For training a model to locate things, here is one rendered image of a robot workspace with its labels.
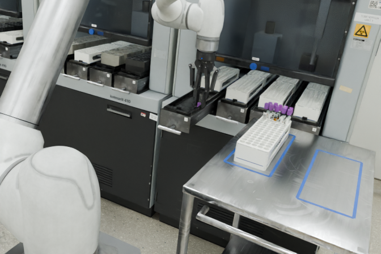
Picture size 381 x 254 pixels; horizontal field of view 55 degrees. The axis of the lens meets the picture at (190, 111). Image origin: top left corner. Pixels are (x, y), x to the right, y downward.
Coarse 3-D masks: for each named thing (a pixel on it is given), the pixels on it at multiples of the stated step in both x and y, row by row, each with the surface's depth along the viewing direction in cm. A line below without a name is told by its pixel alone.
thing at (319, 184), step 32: (224, 160) 110; (288, 160) 114; (320, 160) 117; (352, 160) 119; (192, 192) 94; (224, 192) 94; (256, 192) 96; (288, 192) 97; (320, 192) 99; (352, 192) 101; (224, 224) 88; (288, 224) 85; (320, 224) 86; (352, 224) 88
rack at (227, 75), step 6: (222, 66) 198; (210, 72) 184; (222, 72) 187; (228, 72) 188; (234, 72) 189; (204, 78) 173; (210, 78) 174; (222, 78) 176; (228, 78) 181; (234, 78) 192; (204, 84) 174; (216, 84) 172; (222, 84) 186; (228, 84) 183; (216, 90) 172
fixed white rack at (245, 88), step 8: (240, 80) 177; (248, 80) 178; (256, 80) 180; (232, 88) 162; (240, 88) 165; (248, 88) 165; (256, 88) 179; (232, 96) 162; (240, 96) 161; (248, 96) 162
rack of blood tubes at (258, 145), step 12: (264, 120) 127; (252, 132) 116; (264, 132) 118; (276, 132) 118; (288, 132) 128; (240, 144) 108; (252, 144) 109; (264, 144) 109; (276, 144) 112; (240, 156) 109; (252, 156) 107; (264, 156) 105; (264, 168) 107
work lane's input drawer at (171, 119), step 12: (192, 96) 165; (216, 96) 168; (168, 108) 145; (180, 108) 146; (192, 108) 152; (204, 108) 153; (168, 120) 146; (180, 120) 144; (192, 120) 144; (180, 132) 141
